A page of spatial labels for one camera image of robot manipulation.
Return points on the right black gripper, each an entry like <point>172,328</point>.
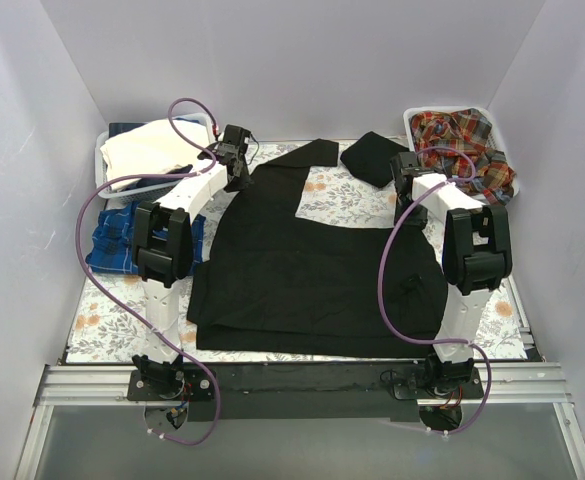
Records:
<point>409,211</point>

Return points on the blue plaid shirt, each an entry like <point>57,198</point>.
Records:
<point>112,245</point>

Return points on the white plastic basket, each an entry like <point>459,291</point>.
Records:
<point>151,148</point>
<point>412,125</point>

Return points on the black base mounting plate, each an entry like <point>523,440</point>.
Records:
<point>296,391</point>

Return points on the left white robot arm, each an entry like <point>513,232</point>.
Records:
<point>160,372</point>

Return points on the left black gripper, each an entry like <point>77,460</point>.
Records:
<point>239,170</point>

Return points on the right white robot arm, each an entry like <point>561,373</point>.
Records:
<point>476,257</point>

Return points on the right white plastic basket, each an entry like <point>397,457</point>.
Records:
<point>412,125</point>

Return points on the folded black shirt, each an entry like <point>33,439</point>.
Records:
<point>368,159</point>

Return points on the black long sleeve shirt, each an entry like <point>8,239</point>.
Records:
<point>277,283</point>

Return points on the cream white folded shirt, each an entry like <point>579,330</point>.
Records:
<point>147,150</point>

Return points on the left white plastic basket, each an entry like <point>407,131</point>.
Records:
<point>151,148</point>

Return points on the floral patterned table mat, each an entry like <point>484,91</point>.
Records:
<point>105,333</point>

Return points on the red plaid shirt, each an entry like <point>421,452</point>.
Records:
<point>472,145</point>

